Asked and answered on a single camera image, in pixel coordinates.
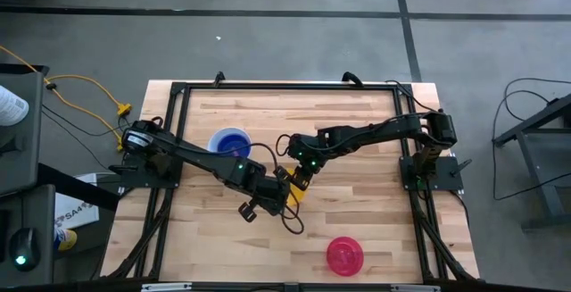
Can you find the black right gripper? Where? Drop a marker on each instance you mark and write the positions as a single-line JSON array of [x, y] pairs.
[[310, 151]]

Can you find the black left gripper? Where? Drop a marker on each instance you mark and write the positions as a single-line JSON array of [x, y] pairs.
[[270, 194]]

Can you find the yellow bowl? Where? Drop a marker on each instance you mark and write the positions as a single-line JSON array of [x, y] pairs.
[[297, 197]]

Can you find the red bowl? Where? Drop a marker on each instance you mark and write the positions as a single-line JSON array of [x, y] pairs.
[[344, 256]]

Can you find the blue bowl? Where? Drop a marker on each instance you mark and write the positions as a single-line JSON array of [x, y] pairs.
[[219, 140]]

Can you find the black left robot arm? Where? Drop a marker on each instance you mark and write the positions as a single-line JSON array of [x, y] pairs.
[[201, 160]]

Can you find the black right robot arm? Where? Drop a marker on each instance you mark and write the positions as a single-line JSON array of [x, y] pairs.
[[379, 131]]

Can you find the white bowl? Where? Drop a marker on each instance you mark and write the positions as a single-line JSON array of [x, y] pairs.
[[212, 136]]

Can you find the silver aluminium bar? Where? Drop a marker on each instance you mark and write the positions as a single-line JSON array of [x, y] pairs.
[[415, 288], [167, 286]]

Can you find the black clamp lever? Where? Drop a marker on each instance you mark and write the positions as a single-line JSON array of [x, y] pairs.
[[117, 167], [461, 167]]

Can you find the black diagonal beam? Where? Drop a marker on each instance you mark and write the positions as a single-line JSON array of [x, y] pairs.
[[76, 187]]

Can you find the white printed cardboard box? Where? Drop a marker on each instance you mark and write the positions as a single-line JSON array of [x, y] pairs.
[[76, 211]]

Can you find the yellow blue white packet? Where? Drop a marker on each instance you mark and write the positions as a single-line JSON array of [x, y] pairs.
[[66, 239]]

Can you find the black metal stand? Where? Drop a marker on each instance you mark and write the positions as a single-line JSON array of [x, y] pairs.
[[537, 176]]

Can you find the dark grey desk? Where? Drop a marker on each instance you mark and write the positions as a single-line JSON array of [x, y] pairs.
[[44, 220]]

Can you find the dark grey utility cart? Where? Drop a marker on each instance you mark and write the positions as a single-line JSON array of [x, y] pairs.
[[27, 158]]

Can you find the black computer mouse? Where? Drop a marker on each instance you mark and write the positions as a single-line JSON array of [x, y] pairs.
[[24, 247]]

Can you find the white paper roll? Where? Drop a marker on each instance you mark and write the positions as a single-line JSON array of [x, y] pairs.
[[11, 106]]

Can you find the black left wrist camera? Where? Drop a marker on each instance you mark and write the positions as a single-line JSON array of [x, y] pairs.
[[246, 214]]

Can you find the black aluminium table frame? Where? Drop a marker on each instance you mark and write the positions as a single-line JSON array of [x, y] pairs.
[[285, 85]]

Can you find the black frame hook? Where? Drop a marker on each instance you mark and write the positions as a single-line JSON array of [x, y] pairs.
[[218, 77], [351, 77]]

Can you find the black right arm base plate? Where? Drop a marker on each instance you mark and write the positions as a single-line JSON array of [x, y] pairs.
[[446, 178]]

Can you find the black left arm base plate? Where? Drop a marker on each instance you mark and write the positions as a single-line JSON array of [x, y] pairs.
[[134, 178]]

